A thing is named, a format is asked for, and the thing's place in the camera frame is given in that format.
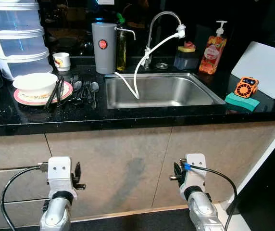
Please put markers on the grey cylindrical water filter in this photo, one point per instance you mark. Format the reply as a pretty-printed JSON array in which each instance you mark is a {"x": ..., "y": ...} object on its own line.
[{"x": 104, "y": 57}]

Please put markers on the white cutting board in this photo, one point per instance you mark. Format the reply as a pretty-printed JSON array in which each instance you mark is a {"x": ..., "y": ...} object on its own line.
[{"x": 262, "y": 65}]

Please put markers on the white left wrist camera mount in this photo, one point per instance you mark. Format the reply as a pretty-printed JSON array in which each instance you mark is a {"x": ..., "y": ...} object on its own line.
[{"x": 59, "y": 168}]

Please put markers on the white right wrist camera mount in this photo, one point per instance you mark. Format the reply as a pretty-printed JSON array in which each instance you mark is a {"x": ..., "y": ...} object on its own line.
[{"x": 195, "y": 161}]

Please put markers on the white bowl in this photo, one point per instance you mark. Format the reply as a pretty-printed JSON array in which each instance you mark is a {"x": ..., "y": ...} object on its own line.
[{"x": 34, "y": 83}]

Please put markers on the white plastic drawer tower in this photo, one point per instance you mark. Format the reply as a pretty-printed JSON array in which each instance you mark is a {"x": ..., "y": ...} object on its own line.
[{"x": 17, "y": 19}]

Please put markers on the pink rimmed plate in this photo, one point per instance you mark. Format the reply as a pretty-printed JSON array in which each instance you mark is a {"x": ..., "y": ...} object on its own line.
[{"x": 29, "y": 99}]

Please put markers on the white cloth tie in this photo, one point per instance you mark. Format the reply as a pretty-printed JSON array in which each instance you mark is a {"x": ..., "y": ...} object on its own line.
[{"x": 148, "y": 51}]

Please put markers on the white faucet nozzle attachment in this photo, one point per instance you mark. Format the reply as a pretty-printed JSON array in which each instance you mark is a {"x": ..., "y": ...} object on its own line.
[{"x": 181, "y": 32}]

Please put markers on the green sponge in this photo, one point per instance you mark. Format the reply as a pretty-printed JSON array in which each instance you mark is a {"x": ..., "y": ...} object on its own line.
[{"x": 241, "y": 102}]

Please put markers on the white cartoon print cup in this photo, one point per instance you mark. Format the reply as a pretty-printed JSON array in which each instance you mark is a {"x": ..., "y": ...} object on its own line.
[{"x": 61, "y": 62}]

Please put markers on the yellow sponge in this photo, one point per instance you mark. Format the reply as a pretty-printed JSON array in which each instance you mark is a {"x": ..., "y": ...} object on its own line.
[{"x": 181, "y": 49}]

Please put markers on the chrome gooseneck faucet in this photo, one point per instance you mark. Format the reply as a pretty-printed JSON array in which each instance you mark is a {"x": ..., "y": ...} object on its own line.
[{"x": 150, "y": 36}]

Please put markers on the beige cabinet door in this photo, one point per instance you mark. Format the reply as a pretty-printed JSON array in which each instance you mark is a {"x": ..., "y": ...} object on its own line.
[
  {"x": 108, "y": 168},
  {"x": 224, "y": 149}
]

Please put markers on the stainless steel sink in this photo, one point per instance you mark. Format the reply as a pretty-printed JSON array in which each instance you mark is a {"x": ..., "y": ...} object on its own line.
[{"x": 176, "y": 91}]

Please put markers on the white paper label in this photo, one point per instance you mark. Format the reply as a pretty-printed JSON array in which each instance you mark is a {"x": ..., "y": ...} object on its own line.
[{"x": 106, "y": 2}]

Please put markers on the red scrubber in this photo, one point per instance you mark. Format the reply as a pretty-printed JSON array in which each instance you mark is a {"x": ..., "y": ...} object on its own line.
[{"x": 190, "y": 45}]

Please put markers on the black sponge holder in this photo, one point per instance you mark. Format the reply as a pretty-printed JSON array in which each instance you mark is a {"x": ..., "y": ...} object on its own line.
[{"x": 185, "y": 61}]

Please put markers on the oil bottle with green cap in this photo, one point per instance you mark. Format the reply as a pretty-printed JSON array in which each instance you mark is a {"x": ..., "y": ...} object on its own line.
[{"x": 121, "y": 55}]

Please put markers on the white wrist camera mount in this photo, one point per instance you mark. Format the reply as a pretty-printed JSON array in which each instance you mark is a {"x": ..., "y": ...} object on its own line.
[
  {"x": 59, "y": 168},
  {"x": 195, "y": 161}
]

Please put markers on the orange dish soap pump bottle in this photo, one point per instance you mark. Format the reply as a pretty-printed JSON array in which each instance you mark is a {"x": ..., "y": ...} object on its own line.
[{"x": 212, "y": 57}]

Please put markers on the small orange black fan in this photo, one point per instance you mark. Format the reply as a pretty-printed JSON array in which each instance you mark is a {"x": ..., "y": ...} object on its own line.
[{"x": 246, "y": 87}]

